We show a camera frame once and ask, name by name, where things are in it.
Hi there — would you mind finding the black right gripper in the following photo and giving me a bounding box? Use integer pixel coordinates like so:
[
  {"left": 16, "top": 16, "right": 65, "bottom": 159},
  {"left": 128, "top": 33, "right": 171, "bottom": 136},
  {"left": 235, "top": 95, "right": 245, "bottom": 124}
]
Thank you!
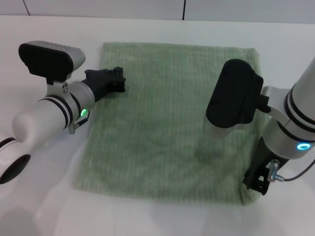
[{"left": 242, "top": 137, "right": 289, "bottom": 197}]

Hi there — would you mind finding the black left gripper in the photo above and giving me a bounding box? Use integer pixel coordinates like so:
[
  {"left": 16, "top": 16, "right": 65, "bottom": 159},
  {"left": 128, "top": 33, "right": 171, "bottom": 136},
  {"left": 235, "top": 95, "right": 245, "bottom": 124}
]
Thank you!
[{"left": 80, "top": 66, "right": 127, "bottom": 102}]

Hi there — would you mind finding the green terry towel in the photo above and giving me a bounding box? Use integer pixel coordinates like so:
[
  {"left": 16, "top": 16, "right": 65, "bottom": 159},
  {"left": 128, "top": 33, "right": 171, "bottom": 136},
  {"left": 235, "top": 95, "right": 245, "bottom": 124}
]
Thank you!
[{"left": 71, "top": 41, "right": 272, "bottom": 207}]

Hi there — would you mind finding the left arm wrist cable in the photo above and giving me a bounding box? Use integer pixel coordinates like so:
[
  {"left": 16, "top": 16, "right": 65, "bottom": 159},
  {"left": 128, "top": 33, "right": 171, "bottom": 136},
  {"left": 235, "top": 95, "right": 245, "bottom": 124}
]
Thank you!
[{"left": 68, "top": 111, "right": 91, "bottom": 135}]

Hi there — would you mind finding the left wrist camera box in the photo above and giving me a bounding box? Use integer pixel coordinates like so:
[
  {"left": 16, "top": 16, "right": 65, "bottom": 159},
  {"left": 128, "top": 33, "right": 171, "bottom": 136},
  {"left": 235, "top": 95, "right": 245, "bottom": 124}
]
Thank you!
[{"left": 18, "top": 40, "right": 86, "bottom": 89}]

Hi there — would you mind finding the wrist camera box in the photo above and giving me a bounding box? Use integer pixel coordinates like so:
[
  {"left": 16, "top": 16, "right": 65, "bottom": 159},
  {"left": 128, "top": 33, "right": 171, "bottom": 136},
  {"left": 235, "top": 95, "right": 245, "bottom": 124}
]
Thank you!
[
  {"left": 18, "top": 40, "right": 86, "bottom": 89},
  {"left": 202, "top": 58, "right": 272, "bottom": 139}
]

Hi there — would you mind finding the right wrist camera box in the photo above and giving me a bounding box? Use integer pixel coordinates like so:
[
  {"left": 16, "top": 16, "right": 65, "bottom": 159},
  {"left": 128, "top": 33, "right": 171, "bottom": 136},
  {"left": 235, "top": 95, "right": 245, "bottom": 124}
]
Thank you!
[{"left": 202, "top": 58, "right": 272, "bottom": 139}]

